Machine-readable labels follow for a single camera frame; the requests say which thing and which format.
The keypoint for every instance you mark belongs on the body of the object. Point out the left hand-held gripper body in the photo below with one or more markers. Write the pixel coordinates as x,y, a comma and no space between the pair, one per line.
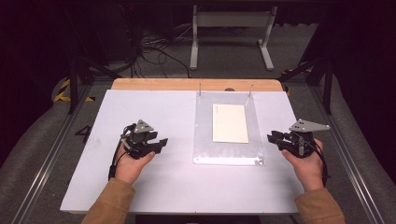
139,138

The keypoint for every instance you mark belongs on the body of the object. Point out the aluminium floor rail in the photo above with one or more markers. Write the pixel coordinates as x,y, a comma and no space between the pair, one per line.
46,161
348,155

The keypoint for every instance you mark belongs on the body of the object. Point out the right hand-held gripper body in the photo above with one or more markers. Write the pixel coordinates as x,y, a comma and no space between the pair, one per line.
300,141

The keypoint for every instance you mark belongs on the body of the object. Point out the white metal stand frame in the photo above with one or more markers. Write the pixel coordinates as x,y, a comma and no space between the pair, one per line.
232,19

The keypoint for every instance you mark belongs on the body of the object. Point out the yellow black hazard tape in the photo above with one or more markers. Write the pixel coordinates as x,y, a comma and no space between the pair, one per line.
295,69
63,90

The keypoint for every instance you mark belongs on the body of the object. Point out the clear plastic sheet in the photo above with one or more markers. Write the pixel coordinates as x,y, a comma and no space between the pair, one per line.
205,143

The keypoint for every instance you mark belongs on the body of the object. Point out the cream paper card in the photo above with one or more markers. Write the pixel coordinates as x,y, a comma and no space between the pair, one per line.
230,123

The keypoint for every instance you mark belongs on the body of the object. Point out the person's right hand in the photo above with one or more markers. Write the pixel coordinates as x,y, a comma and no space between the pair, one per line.
306,169

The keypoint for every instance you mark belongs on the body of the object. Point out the white board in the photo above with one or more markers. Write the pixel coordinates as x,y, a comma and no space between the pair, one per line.
174,183

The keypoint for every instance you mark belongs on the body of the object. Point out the person's left hand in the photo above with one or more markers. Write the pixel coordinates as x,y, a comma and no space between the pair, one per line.
132,166

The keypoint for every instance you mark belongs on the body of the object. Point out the black metal stand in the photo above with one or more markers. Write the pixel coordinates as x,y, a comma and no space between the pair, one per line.
73,84
326,84

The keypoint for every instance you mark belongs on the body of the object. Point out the wooden table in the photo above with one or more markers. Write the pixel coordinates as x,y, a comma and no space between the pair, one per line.
174,84

